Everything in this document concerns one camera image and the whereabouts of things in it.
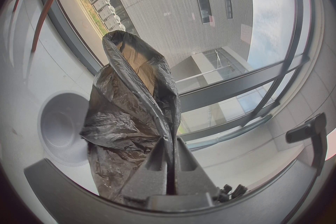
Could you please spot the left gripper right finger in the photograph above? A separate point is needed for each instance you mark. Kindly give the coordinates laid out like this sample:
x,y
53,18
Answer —
x,y
189,175

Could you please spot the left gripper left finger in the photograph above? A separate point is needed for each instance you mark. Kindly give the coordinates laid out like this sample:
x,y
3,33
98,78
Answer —
x,y
154,173

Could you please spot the black plastic bag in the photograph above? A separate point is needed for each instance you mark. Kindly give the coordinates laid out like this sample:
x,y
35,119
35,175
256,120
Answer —
x,y
126,112

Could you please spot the white trash bin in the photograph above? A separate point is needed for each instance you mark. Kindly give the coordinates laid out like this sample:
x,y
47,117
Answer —
x,y
61,125

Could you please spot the window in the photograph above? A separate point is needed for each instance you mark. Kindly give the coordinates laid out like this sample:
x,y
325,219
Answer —
x,y
183,20

